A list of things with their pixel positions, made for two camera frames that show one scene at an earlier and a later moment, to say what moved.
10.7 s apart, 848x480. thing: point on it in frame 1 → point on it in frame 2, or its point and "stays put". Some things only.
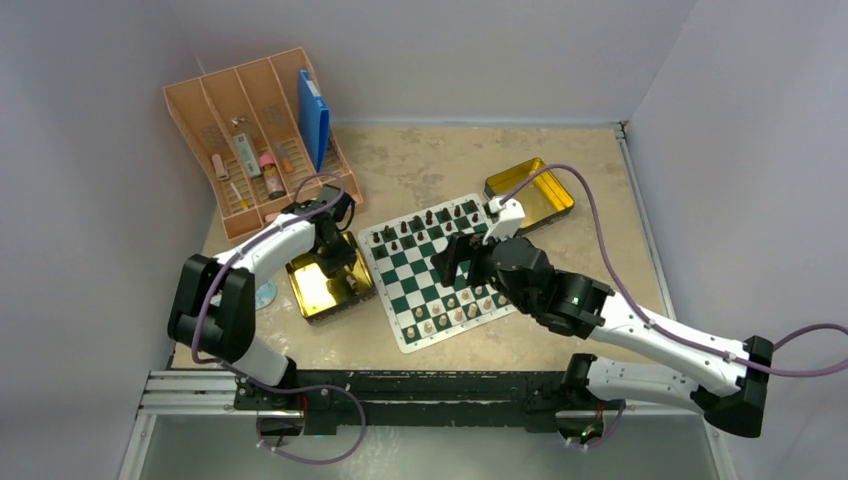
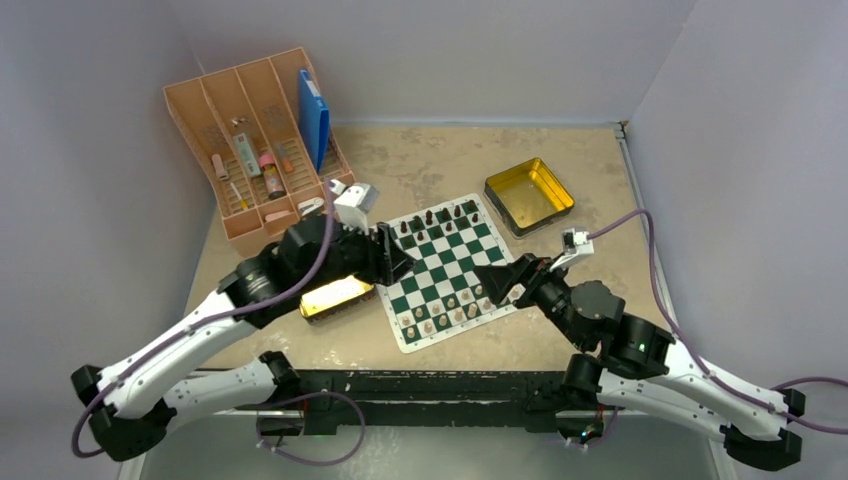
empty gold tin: [542, 198] stays put
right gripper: [447, 262] → [499, 280]
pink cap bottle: [276, 190] stays put
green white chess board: [424, 311] stays put
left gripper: [345, 255] → [385, 261]
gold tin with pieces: [321, 297] stays put
